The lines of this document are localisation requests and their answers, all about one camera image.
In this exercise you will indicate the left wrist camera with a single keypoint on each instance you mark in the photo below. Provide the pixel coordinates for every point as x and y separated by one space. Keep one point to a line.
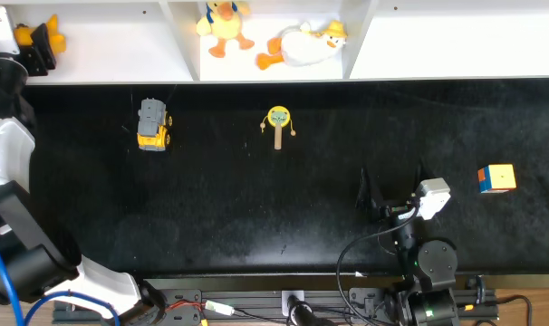
0 29

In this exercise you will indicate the yellow rattle drum toy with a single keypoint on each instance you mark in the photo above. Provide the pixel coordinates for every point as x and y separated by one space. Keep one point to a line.
279 117

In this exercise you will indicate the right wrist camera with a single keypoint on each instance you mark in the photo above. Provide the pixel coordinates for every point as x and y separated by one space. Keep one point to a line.
433 197

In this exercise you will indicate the orange toy dinosaur figure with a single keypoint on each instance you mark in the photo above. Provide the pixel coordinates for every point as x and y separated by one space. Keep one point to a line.
59 43

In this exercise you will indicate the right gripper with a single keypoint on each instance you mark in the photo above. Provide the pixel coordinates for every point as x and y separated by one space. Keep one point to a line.
394 212

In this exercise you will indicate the white plush duck with hat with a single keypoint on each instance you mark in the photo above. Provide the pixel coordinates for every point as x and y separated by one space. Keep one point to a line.
306 47

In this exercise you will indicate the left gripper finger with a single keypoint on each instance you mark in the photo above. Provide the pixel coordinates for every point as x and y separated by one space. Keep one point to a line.
32 61
42 45

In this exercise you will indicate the mounting rail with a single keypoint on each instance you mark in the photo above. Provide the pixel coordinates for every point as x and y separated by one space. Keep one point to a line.
265 305

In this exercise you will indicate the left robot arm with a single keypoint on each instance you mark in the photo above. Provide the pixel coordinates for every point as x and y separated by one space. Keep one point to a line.
7 145

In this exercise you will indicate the yellow plush duck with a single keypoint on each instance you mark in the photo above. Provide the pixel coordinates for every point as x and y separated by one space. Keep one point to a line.
224 25

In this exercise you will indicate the white shelf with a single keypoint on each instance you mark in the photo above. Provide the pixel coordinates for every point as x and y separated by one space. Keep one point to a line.
120 54

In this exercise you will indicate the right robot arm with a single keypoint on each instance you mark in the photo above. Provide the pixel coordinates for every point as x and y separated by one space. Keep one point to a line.
433 262

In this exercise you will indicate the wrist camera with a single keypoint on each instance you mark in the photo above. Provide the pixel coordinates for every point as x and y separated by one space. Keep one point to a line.
0 29
433 197

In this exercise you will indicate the grey and yellow toy truck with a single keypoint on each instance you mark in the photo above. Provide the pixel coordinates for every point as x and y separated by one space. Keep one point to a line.
152 122

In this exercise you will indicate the many-coloured puzzle cube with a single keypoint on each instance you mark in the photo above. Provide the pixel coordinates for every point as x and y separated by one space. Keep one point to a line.
498 177

